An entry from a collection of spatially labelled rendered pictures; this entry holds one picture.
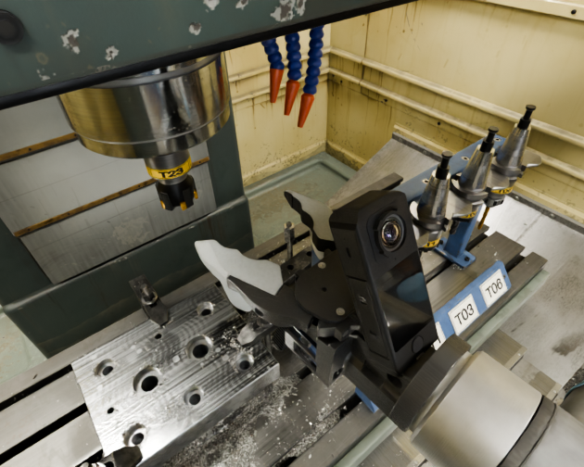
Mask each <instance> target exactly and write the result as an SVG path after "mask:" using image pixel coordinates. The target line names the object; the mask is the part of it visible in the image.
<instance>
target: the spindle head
mask: <svg viewBox="0 0 584 467"><path fill-rule="evenodd" d="M415 1H418V0H0V110H3V109H7V108H11V107H16V106H20V105H24V104H28V103H31V102H34V101H38V100H42V99H46V98H49V97H52V96H56V95H63V94H66V93H69V92H73V91H77V90H81V89H84V88H87V87H91V86H95V85H98V84H102V83H105V82H112V81H116V80H119V79H122V78H126V77H130V76H134V75H137V74H140V73H144V72H148V71H151V70H155V69H161V68H165V67H169V66H172V65H175V64H179V63H183V62H186V61H190V60H193V59H197V58H201V57H207V56H210V55H214V54H218V53H221V52H225V51H228V50H232V49H236V48H239V47H243V46H246V45H250V44H256V43H260V42H263V41H267V40H271V39H274V38H278V37H281V36H285V35H288V34H292V33H295V32H302V31H306V30H309V29H312V28H316V27H320V26H323V25H327V24H330V23H334V22H338V21H341V20H345V19H351V18H355V17H359V16H362V15H365V14H369V13H373V12H376V11H380V10H383V9H387V8H391V7H394V6H400V5H404V4H408V3H411V2H415Z"/></svg>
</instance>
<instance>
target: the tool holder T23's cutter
mask: <svg viewBox="0 0 584 467"><path fill-rule="evenodd" d="M155 186H156V189H157V192H158V195H159V200H160V204H161V206H162V208H165V209H167V210H170V211H173V210H174V209H175V208H176V207H179V206H181V209H182V210H186V209H187V208H190V207H192V206H193V205H194V202H193V198H194V197H195V199H198V196H197V189H196V185H195V181H194V178H193V177H192V175H189V174H187V176H186V178H185V179H184V180H183V181H182V182H180V183H177V184H171V185H167V184H162V183H160V182H159V180H157V182H156V184H155Z"/></svg>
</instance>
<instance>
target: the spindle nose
mask: <svg viewBox="0 0 584 467"><path fill-rule="evenodd" d="M56 99H57V101H58V103H59V106H60V108H61V110H62V112H63V114H64V116H65V118H66V121H67V123H68V125H69V126H70V128H71V129H72V130H73V131H74V132H75V134H76V137H77V139H78V141H79V142H80V143H81V145H83V146H84V147H85V148H87V149H89V150H91V151H93V152H96V153H97V154H100V155H104V156H107V157H112V158H128V159H139V158H156V157H162V156H167V155H171V154H174V153H178V152H181V151H184V150H186V149H189V148H192V147H194V146H196V145H199V144H201V143H203V142H205V141H207V140H208V139H210V138H211V137H212V136H213V135H214V134H216V133H217V132H218V131H219V130H220V129H221V128H222V127H223V126H224V124H225V123H226V121H228V119H229V115H230V108H229V100H230V95H229V87H228V81H227V74H226V67H225V61H224V54H223V52H221V53H218V54H214V55H210V56H207V57H201V58H197V59H193V60H190V61H186V62H183V63H179V64H175V65H172V66H169V67H165V68H161V69H155V70H151V71H148V72H144V73H140V74H137V75H134V76H130V77H126V78H122V79H119V80H116V81H112V82H105V83H102V84H98V85H95V86H91V87H87V88H84V89H81V90H77V91H73V92H69V93H66V94H63V95H56Z"/></svg>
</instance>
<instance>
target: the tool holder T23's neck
mask: <svg viewBox="0 0 584 467"><path fill-rule="evenodd" d="M189 157H190V155H189V151H188V149H186V150H184V151H181V152H178V153H174V156H173V157H169V158H159V159H151V158H144V162H145V164H146V166H147V167H149V168H150V169H153V170H170V169H174V168H176V167H179V166H181V165H183V164H184V163H185V162H186V161H187V160H188V159H189ZM191 168H192V166H191ZM191 168H190V170H191ZM186 174H187V172H186V173H185V174H183V175H181V176H178V177H175V178H171V179H157V178H154V177H152V178H153V179H156V180H161V181H168V180H174V179H177V178H180V177H182V176H184V175H186Z"/></svg>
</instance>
